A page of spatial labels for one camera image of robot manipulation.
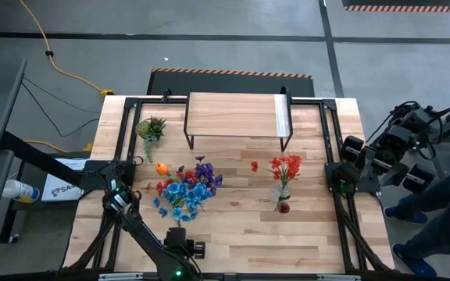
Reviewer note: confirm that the white bottle yellow-blue label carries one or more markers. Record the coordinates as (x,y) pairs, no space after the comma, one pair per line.
(18,190)

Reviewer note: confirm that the black diagonal support beam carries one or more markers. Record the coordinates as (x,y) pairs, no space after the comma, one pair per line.
(33,156)

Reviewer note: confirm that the red artificial flower bunch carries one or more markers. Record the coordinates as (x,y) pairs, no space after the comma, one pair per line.
(293,162)
(159,187)

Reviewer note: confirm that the white printed box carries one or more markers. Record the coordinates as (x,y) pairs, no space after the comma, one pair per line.
(63,191)

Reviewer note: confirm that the silver metal bracket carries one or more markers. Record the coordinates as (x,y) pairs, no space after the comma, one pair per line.
(119,277)
(338,278)

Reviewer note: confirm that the purple artificial flower bunch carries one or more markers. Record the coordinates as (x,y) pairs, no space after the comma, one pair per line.
(203,171)

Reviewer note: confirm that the orange artificial tulip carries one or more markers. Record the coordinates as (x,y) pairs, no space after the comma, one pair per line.
(162,168)

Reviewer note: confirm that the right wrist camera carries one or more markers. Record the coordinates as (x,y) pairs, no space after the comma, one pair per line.
(397,140)

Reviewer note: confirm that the cut-glass patterned vase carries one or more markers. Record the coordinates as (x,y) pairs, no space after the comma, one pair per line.
(276,193)

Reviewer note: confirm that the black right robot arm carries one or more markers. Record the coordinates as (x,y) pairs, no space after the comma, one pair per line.
(416,117)

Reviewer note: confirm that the blue artificial flower bunch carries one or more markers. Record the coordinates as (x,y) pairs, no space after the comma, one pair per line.
(188,193)

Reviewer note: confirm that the person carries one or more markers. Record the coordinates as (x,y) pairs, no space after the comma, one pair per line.
(443,218)

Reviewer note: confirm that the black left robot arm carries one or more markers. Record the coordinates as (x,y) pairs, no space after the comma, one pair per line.
(143,234)

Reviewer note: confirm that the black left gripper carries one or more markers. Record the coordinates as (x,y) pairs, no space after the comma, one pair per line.
(175,239)

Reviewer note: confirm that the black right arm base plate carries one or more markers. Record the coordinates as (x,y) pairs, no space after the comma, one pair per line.
(367,186)

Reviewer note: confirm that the wooden shelf black frame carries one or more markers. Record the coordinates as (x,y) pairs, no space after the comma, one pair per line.
(233,115)

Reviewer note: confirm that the artificial green succulent plant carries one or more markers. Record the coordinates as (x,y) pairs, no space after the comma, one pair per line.
(152,129)

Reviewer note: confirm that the black hazard-striped floor mat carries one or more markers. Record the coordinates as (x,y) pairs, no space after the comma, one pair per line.
(404,8)
(229,84)

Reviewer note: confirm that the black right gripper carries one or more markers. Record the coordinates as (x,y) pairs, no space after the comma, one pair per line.
(352,148)

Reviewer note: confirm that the dark red artificial rose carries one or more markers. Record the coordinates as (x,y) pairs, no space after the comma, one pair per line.
(284,207)

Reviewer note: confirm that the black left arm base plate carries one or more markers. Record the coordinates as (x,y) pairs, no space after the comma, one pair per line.
(92,179)

